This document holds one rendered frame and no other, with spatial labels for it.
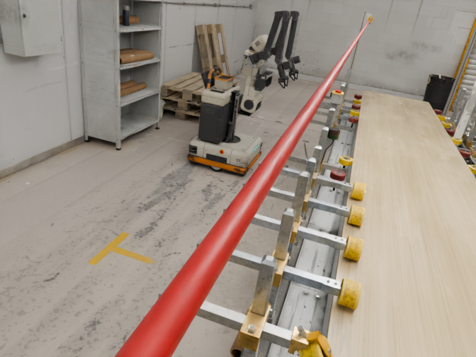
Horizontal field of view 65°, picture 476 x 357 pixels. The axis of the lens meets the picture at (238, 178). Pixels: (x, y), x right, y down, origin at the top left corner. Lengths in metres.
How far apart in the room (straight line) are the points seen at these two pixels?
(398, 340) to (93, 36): 3.75
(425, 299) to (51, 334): 1.79
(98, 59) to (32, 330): 2.73
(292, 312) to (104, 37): 3.28
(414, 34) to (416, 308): 8.68
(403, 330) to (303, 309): 0.47
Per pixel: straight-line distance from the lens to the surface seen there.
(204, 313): 1.04
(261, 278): 0.95
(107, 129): 4.36
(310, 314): 1.59
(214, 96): 3.78
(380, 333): 1.21
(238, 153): 3.82
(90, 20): 4.21
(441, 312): 1.39
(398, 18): 9.69
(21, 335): 2.37
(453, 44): 9.84
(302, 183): 1.35
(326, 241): 1.40
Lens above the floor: 1.70
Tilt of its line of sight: 26 degrees down
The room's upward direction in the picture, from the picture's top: 8 degrees clockwise
